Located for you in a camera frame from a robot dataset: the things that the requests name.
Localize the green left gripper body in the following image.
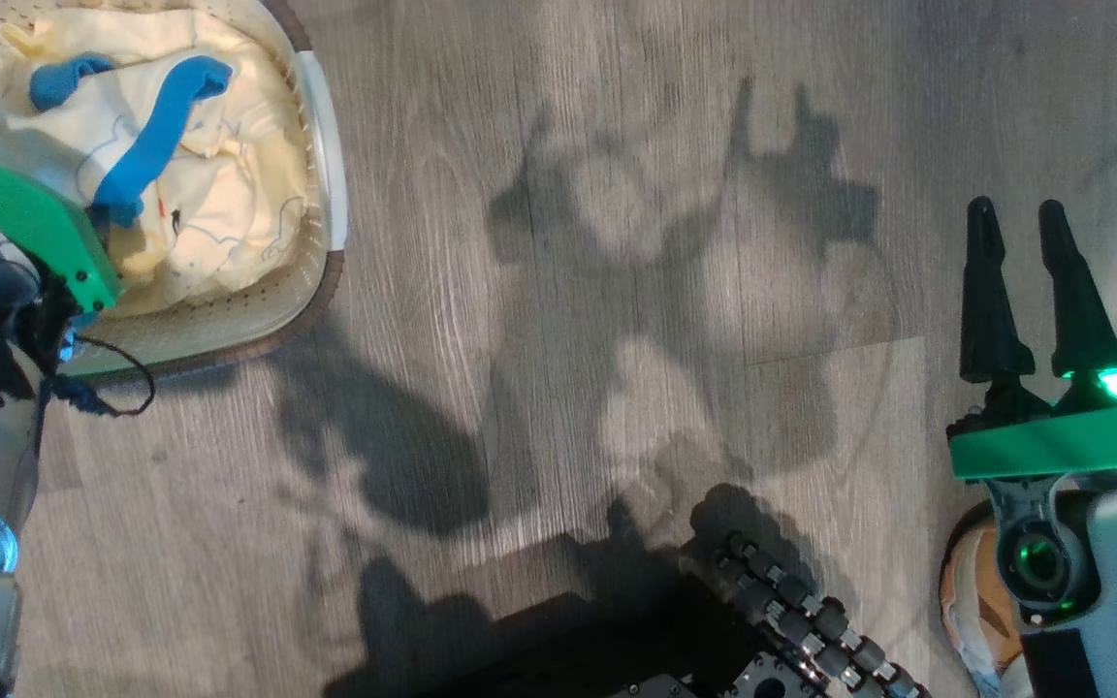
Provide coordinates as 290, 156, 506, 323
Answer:
0, 162, 123, 314

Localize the black segmented roller wheel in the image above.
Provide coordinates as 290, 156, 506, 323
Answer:
709, 531, 930, 698

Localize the cream yellow printed garment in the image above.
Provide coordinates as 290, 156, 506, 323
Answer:
0, 5, 314, 317

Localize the black cable with blue plug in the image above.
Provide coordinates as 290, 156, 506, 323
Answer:
43, 334, 157, 419

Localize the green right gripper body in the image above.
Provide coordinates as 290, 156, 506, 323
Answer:
946, 368, 1117, 482

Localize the cream perforated laundry basket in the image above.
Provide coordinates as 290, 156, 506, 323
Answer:
0, 0, 349, 381

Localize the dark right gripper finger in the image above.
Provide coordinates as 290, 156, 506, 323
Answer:
1038, 200, 1117, 380
959, 197, 1037, 385

